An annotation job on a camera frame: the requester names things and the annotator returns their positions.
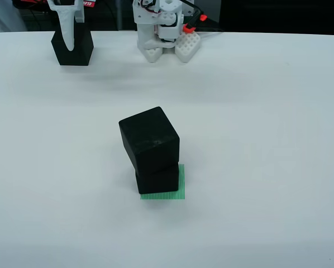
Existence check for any green striped square marker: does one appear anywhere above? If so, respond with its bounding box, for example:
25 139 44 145
140 163 186 201

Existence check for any white fabric sheet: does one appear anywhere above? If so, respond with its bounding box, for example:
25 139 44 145
0 0 27 33

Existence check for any black cube with white scuff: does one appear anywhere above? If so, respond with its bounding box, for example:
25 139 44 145
118 106 181 178

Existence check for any black clamp with orange tips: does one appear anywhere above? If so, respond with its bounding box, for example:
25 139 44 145
180 0 225 33

